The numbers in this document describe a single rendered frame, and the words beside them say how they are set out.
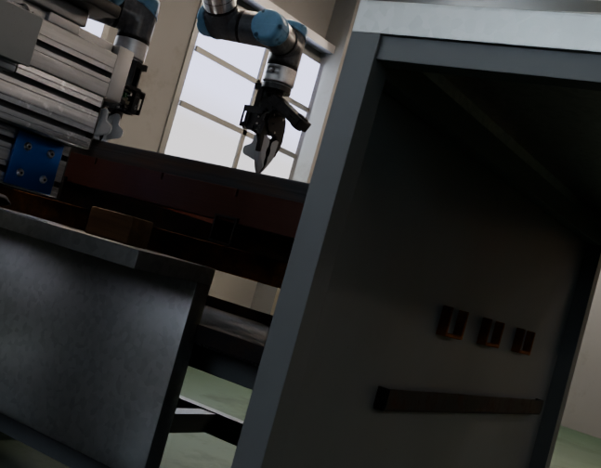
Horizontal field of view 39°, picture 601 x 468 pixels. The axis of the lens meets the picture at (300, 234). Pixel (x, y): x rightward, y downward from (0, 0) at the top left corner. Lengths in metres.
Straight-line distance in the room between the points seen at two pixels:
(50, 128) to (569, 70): 0.80
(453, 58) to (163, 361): 0.77
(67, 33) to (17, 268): 0.57
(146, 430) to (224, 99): 4.57
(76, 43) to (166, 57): 4.17
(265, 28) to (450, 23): 0.96
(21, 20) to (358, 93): 0.46
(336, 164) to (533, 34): 0.26
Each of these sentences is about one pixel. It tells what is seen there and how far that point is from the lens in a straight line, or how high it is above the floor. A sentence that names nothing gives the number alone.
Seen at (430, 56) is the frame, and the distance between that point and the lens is 1.02.
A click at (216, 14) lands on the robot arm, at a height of 1.22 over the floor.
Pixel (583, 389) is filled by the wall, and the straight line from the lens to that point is 8.65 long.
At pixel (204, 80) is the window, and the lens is 5.80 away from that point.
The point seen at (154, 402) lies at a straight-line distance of 1.52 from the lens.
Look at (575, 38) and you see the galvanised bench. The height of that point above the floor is 1.02.
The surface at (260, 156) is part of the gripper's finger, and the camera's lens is 2.00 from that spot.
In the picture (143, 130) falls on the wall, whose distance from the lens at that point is 5.50.
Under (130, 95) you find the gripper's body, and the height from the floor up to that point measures 0.99.
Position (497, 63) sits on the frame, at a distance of 0.98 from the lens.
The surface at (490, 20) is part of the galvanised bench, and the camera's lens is 1.00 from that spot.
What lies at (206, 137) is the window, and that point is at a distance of 5.86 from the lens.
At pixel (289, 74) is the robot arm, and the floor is 1.15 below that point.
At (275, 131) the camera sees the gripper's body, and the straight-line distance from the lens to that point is 2.02.
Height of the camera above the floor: 0.71
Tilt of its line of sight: 3 degrees up
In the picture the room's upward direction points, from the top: 15 degrees clockwise
